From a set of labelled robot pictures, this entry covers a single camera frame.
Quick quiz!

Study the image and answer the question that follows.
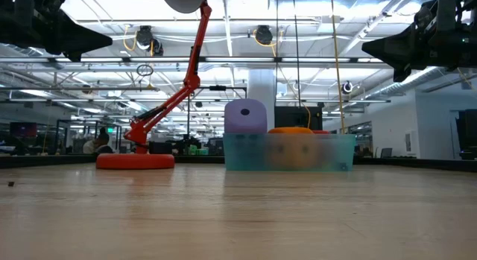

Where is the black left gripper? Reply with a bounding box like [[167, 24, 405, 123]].
[[14, 0, 113, 63]]

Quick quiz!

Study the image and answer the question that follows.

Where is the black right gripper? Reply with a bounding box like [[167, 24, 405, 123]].
[[361, 0, 463, 83]]

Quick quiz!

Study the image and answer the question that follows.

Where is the purple foam die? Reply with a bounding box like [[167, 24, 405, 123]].
[[224, 98, 268, 136]]

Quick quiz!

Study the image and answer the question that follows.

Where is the black hanging cable loop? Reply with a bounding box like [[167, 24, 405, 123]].
[[136, 63, 154, 77]]

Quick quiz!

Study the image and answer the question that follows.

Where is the black aluminium rig frame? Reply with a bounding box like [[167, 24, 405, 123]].
[[0, 154, 477, 174]]

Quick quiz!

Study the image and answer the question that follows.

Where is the teal translucent plastic tray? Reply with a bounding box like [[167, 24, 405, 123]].
[[222, 133, 357, 172]]

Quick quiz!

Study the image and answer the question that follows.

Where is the dark computer monitor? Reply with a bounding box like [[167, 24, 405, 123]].
[[10, 121, 38, 139]]

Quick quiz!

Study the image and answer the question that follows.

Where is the person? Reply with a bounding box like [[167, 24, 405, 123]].
[[82, 127, 115, 155]]

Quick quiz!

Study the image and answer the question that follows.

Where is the red desk lamp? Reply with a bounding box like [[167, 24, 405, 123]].
[[95, 0, 212, 171]]

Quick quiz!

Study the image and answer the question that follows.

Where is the white building column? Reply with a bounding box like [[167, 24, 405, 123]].
[[247, 69, 277, 133]]

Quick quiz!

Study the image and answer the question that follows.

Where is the black mesh computer case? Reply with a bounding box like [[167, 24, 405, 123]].
[[274, 106, 323, 131]]

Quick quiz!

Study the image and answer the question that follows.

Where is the orange foam die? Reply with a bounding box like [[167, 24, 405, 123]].
[[266, 127, 325, 171]]

